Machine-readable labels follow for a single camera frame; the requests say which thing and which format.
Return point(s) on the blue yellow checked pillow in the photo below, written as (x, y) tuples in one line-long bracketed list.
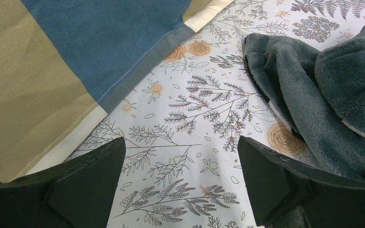
[(66, 64)]

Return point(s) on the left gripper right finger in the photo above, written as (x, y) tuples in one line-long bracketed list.
[(286, 193)]

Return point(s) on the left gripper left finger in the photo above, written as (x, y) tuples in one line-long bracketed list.
[(78, 193)]

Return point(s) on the zebra and grey pillowcase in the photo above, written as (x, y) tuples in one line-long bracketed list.
[(318, 95)]

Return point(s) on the floral table cloth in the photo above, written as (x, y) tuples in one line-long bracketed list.
[(183, 121)]

